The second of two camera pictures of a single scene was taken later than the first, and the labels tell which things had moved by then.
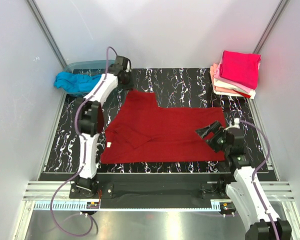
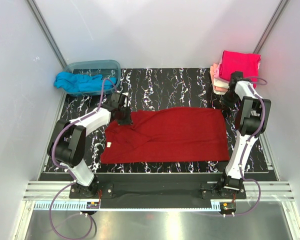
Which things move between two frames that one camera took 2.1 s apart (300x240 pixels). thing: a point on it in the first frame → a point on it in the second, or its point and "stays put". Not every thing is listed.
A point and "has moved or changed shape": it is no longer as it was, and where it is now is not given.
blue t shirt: [79, 83] stays put
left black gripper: [128, 71] → [128, 120]
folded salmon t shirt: [216, 88] stays put
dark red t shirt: [141, 131] has moved or changed shape
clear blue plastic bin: [96, 67] stays put
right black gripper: [202, 132] → [230, 103]
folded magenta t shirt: [241, 67] stays put
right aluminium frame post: [281, 5] stays put
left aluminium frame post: [46, 31] stays put
